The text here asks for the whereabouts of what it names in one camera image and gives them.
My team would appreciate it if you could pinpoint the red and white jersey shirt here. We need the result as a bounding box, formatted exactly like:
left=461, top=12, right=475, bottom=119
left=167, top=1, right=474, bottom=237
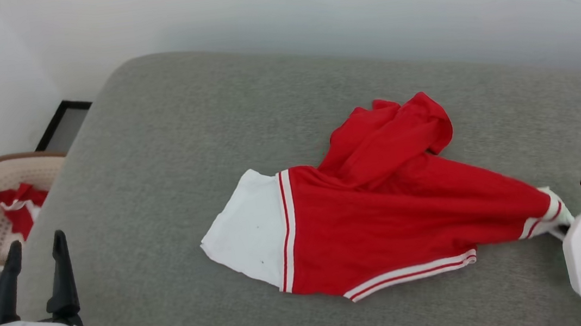
left=186, top=76, right=581, bottom=319

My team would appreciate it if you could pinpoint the red garment in basket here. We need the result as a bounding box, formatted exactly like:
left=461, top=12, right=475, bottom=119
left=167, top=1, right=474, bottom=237
left=0, top=180, right=54, bottom=244

